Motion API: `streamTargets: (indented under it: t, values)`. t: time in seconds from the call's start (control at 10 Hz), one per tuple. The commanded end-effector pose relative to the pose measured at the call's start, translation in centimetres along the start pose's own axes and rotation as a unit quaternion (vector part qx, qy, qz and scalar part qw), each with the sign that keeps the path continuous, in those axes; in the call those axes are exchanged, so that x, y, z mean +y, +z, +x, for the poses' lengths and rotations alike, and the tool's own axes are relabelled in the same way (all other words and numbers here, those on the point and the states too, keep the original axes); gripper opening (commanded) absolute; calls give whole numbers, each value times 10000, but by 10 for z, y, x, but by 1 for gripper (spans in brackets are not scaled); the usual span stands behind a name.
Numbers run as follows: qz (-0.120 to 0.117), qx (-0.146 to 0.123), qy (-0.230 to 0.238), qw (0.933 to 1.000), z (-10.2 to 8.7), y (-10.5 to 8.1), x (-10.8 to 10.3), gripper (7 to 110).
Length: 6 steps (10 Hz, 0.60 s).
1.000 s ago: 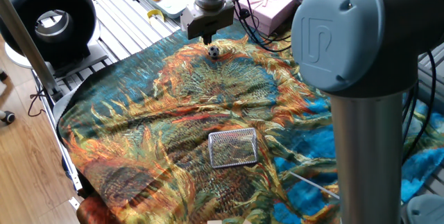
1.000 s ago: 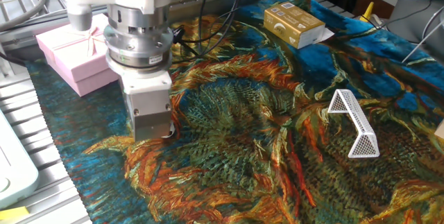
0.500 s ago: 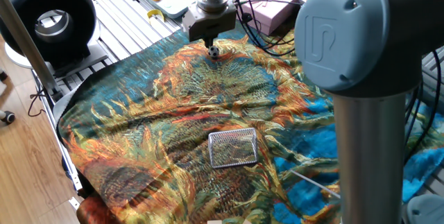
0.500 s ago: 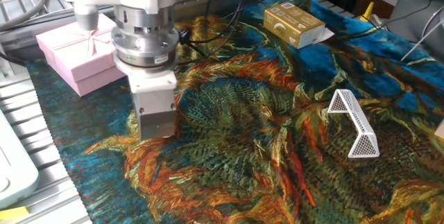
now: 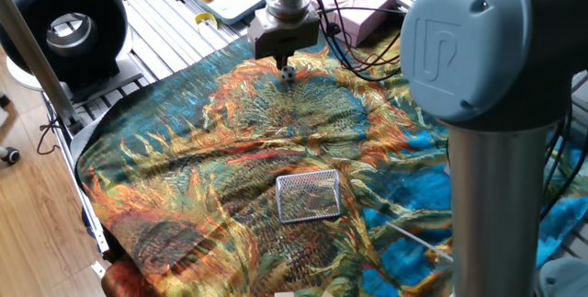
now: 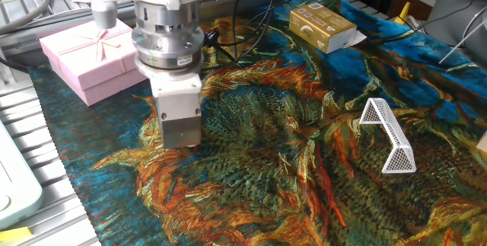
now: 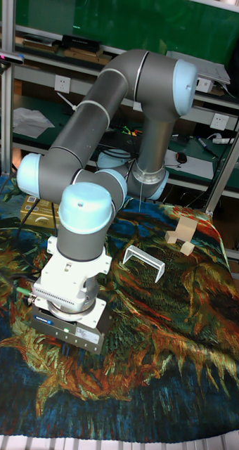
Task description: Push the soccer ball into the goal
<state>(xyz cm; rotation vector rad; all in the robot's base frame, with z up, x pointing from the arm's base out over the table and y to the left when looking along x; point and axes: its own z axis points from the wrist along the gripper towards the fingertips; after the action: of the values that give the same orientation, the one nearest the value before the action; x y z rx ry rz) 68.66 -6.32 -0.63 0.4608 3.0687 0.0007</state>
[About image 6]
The yellow tape piece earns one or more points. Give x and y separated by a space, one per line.
15 234

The pink gift box with bow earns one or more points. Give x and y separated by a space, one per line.
87 63

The yellow plastic clamp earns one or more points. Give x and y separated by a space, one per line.
403 15

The grey Schunk gripper body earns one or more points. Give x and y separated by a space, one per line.
180 120

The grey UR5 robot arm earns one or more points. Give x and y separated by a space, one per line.
167 13

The sunflower painting print cloth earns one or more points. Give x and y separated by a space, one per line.
266 162

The white teach pendant red button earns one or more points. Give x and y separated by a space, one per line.
15 185

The yellow cardboard box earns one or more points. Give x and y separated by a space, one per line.
323 25

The metal mesh basket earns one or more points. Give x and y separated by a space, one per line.
397 162

